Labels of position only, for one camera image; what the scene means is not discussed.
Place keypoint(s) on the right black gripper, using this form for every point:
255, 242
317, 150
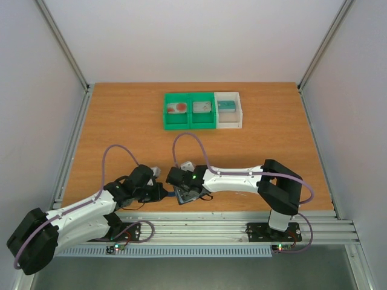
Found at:
174, 177

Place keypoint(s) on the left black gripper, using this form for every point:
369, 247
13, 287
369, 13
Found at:
158, 196

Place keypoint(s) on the blue leather card holder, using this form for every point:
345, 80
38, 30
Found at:
184, 197

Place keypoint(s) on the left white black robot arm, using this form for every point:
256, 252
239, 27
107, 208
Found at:
42, 235

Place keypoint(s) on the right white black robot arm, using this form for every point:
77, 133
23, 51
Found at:
276, 184

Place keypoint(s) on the grey white card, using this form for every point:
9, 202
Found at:
200, 107

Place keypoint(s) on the card with red circles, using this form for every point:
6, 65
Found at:
176, 108

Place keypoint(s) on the teal card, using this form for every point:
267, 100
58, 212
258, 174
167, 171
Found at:
226, 106

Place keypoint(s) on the middle green bin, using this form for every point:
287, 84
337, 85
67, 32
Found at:
203, 115

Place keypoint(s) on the green bin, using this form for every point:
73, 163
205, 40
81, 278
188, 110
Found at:
174, 122
203, 115

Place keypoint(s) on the left green bin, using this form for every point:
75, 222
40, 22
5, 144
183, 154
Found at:
174, 122

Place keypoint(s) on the left controller board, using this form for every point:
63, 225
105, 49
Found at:
114, 249

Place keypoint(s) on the controller board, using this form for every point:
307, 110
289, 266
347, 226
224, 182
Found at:
114, 249
282, 247

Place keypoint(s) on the white bin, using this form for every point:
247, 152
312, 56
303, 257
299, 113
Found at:
229, 113

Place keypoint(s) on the right controller board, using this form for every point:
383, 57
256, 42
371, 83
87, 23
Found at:
282, 247

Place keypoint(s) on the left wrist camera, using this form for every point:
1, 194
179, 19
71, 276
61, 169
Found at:
156, 173

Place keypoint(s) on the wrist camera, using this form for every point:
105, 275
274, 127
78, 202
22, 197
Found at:
156, 173
187, 166

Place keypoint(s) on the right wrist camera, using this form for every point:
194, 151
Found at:
187, 166

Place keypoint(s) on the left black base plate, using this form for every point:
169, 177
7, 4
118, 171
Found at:
121, 233

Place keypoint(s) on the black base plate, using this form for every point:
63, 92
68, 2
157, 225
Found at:
261, 232
121, 233

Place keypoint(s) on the grey slotted cable duct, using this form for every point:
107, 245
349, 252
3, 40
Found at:
162, 251

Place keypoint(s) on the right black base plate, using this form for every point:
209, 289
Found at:
261, 232

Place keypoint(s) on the left aluminium frame post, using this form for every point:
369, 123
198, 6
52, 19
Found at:
49, 19

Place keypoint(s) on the aluminium frame post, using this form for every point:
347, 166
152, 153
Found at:
327, 39
49, 19

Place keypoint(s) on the aluminium front rail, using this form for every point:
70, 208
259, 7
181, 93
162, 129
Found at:
229, 228

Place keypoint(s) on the right aluminium frame post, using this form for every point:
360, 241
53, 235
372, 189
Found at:
327, 39

